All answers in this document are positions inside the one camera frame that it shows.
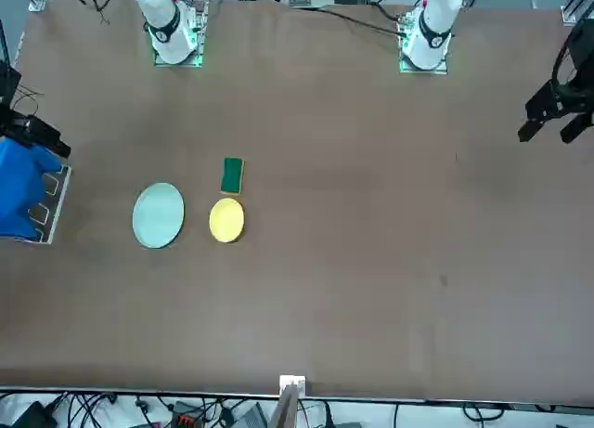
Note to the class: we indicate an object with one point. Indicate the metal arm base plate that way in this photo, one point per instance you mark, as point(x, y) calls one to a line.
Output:
point(402, 26)
point(199, 38)

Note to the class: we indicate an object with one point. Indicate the small yellow bowl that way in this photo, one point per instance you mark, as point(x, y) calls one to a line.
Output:
point(226, 220)

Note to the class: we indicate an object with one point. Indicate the green and yellow sponge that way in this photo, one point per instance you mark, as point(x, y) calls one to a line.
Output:
point(231, 177)

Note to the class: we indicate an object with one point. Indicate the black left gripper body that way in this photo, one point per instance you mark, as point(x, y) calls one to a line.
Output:
point(584, 47)

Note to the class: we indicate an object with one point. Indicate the blue cloth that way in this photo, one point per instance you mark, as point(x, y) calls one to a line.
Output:
point(18, 191)

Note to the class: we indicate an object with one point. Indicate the orange black power strip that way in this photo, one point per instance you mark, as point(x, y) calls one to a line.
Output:
point(188, 416)

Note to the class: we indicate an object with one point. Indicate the pale green round plate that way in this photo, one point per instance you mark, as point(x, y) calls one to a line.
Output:
point(158, 214)

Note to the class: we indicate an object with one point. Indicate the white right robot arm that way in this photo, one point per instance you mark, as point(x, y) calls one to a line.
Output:
point(174, 52)

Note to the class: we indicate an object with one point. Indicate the white metal rack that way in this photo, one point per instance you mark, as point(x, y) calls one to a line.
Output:
point(60, 200)

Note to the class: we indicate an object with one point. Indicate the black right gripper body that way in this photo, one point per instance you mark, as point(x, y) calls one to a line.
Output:
point(8, 84)

